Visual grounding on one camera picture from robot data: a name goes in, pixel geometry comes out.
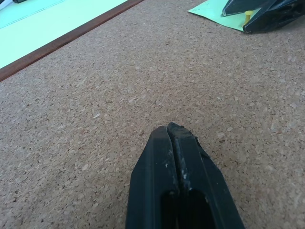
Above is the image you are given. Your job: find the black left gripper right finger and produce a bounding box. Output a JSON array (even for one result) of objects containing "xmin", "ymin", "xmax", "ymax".
[{"xmin": 166, "ymin": 122, "xmax": 245, "ymax": 229}]

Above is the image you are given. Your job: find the yellow pushpin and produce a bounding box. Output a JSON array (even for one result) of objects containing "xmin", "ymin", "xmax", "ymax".
[{"xmin": 242, "ymin": 10, "xmax": 253, "ymax": 27}]

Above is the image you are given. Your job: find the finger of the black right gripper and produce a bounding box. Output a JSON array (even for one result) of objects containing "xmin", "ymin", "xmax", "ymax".
[
  {"xmin": 222, "ymin": 0, "xmax": 277, "ymax": 17},
  {"xmin": 242, "ymin": 0, "xmax": 305, "ymax": 33}
]

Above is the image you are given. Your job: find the green paper note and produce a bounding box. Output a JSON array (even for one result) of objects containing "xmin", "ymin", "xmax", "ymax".
[{"xmin": 187, "ymin": 0, "xmax": 246, "ymax": 32}]

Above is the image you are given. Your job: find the cork board with wooden frame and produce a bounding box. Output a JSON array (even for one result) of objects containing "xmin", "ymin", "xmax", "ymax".
[{"xmin": 0, "ymin": 0, "xmax": 305, "ymax": 229}]

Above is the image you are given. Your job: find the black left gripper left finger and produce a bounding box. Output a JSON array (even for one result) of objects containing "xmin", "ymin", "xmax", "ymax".
[{"xmin": 124, "ymin": 125, "xmax": 180, "ymax": 229}]

